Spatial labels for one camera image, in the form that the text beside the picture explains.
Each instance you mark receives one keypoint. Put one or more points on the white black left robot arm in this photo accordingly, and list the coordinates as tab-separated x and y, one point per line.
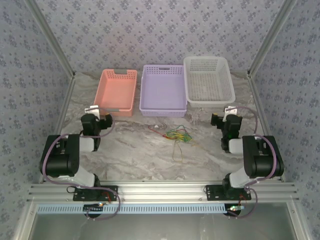
62	160

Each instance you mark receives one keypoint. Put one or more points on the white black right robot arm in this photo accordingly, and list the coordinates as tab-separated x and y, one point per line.
262	160

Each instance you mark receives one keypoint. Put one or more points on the pink plastic basket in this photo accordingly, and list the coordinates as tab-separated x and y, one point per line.
115	92

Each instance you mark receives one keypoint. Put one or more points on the white plastic basket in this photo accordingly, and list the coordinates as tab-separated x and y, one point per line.
207	87

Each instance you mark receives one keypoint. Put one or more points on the purple plastic basket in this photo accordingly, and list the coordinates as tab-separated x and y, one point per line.
162	92

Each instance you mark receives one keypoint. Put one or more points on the black controller board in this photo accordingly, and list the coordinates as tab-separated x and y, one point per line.
233	211
92	208

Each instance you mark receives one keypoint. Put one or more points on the grey metal panel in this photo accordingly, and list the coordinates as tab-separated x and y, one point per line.
160	227

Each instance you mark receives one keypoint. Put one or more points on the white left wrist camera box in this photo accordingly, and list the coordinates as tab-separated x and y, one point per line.
91	110

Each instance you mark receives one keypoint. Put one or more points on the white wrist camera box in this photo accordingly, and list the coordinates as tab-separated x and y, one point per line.
91	110
231	110

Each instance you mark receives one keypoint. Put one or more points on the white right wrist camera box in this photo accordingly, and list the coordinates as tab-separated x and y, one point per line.
231	110

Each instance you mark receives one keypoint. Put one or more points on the aluminium table side rail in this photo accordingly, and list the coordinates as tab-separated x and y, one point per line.
66	98
257	100

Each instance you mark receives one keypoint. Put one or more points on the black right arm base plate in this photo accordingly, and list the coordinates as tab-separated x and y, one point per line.
215	192

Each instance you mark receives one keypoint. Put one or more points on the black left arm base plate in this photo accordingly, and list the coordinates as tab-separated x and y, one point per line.
110	193

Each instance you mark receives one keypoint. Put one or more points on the aluminium mounting rail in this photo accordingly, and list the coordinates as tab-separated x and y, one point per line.
160	191

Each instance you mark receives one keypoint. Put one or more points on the aluminium frame post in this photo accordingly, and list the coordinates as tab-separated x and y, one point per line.
52	37
270	37

